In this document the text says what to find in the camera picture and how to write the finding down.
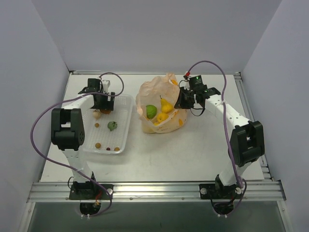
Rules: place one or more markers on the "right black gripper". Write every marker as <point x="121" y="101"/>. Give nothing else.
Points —
<point x="183" y="102"/>

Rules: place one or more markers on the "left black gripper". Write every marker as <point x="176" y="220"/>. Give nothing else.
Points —
<point x="104" y="105"/>

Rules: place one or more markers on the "brown fake kiwi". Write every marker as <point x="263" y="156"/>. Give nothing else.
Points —
<point x="105" y="111"/>

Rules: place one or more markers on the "yellow fake pear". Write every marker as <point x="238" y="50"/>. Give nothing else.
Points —
<point x="166" y="107"/>

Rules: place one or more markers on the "orange fake round fruit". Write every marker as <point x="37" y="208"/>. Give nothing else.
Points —
<point x="162" y="117"/>

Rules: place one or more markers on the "orange plastic bag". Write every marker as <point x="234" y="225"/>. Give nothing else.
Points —
<point x="149" y="94"/>

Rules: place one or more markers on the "white plastic basket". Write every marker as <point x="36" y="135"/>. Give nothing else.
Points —
<point x="122" y="112"/>

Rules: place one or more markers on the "green fake guava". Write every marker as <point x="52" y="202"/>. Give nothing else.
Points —
<point x="151" y="111"/>

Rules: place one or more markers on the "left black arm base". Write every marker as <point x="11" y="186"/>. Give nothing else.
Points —
<point x="89" y="191"/>

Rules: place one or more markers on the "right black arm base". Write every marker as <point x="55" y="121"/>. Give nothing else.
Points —
<point x="217" y="192"/>

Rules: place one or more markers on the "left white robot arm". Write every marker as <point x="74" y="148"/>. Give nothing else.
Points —
<point x="68" y="134"/>

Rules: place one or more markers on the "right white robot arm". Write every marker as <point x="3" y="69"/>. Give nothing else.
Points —
<point x="245" y="139"/>

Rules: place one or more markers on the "beige fake garlic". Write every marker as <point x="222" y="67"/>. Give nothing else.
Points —
<point x="97" y="114"/>

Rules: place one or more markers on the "green fake leaf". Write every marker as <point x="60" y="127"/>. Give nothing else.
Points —
<point x="112" y="125"/>

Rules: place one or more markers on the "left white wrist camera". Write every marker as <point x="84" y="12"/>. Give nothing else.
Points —
<point x="104" y="85"/>

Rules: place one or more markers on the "aluminium front rail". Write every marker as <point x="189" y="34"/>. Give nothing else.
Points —
<point x="58" y="192"/>

